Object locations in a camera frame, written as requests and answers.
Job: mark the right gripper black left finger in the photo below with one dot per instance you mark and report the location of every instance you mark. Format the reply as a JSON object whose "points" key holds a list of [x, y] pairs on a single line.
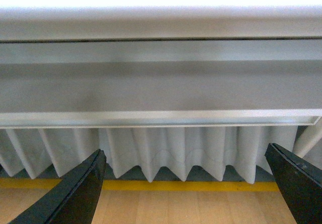
{"points": [[74, 199]]}

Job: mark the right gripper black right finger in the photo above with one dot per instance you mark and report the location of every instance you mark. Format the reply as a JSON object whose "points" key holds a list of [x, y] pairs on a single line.
{"points": [[298, 181]]}

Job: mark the yellow floor tape line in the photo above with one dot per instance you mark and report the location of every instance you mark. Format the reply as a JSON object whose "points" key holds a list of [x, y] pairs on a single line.
{"points": [[153, 186]]}

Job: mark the grey metal table frame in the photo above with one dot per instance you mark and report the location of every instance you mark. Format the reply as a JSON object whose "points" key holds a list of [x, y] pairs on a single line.
{"points": [[162, 66]]}

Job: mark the white pleated curtain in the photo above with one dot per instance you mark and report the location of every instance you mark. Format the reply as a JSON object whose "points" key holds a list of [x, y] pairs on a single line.
{"points": [[177, 148]]}

